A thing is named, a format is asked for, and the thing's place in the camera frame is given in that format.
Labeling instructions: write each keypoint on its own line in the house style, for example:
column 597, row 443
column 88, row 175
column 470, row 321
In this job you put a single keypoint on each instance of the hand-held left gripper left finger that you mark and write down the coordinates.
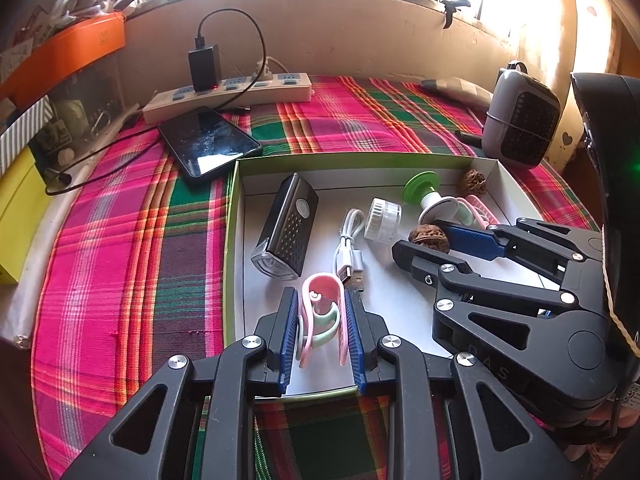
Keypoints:
column 290, row 330

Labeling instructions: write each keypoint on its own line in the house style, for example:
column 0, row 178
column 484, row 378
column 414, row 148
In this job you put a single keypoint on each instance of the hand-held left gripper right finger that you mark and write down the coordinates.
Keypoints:
column 356, row 340

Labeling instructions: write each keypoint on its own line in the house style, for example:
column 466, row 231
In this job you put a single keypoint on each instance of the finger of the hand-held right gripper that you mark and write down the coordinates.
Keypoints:
column 470, row 240
column 425, row 265

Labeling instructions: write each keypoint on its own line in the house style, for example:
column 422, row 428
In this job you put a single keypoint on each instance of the brown walnut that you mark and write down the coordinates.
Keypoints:
column 472, row 181
column 425, row 237

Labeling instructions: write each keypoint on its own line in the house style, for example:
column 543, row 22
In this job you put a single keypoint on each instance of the pink plastic clip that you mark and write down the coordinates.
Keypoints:
column 320, row 285
column 475, row 207

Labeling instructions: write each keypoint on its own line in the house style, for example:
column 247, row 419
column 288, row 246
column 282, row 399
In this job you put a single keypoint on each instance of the white and green cardboard box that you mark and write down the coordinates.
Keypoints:
column 400, row 300

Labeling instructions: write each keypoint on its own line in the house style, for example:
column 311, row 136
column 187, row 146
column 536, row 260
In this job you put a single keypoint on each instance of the small clear round jar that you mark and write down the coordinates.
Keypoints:
column 382, row 220

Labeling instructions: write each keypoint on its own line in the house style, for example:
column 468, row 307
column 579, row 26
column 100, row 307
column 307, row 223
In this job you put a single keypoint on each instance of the person's right hand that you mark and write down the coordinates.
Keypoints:
column 600, row 440

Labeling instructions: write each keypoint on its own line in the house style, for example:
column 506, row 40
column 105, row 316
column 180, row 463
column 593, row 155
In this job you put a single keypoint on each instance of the green and white spool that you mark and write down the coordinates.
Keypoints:
column 419, row 187

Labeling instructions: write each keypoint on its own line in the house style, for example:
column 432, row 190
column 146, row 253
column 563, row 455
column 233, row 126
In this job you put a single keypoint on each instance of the small black object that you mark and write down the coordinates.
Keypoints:
column 467, row 136

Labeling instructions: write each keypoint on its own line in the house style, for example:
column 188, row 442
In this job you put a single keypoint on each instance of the black bike light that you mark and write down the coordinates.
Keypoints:
column 295, row 220

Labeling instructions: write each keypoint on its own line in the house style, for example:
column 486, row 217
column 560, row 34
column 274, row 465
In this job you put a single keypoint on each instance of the small grey heater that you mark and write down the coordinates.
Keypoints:
column 505, row 110

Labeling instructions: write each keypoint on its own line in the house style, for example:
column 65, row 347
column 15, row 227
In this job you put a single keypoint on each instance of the grey pouch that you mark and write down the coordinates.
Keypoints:
column 457, row 89

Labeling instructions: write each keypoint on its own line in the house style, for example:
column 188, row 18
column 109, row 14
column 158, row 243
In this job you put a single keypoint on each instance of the plaid blanket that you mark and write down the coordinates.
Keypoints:
column 125, row 260

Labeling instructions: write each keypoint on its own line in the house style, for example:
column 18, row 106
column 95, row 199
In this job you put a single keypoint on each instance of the black smartphone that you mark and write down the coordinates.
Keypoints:
column 210, row 140

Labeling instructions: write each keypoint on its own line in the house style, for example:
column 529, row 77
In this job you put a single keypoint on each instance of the white power strip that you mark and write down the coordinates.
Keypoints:
column 280, row 92

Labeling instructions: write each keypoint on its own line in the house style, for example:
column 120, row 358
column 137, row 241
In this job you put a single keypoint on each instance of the heart print curtain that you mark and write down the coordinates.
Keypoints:
column 590, row 20

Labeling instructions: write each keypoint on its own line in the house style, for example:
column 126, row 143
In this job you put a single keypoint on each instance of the white plug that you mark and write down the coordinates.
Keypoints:
column 263, row 67

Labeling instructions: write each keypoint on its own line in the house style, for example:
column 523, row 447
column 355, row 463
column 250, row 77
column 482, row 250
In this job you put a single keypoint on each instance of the black charger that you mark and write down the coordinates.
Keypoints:
column 204, row 67

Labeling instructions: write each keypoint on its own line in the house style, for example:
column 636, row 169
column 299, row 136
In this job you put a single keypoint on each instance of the yellow box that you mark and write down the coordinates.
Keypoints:
column 20, row 210

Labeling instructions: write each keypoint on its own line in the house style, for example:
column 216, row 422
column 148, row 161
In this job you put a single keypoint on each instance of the clear tank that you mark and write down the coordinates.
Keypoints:
column 85, row 100

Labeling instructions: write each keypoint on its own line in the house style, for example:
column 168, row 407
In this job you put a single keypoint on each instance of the striped grey box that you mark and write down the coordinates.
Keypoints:
column 25, row 130

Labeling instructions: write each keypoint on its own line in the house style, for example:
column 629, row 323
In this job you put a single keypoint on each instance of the orange box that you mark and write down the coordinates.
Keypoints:
column 75, row 45

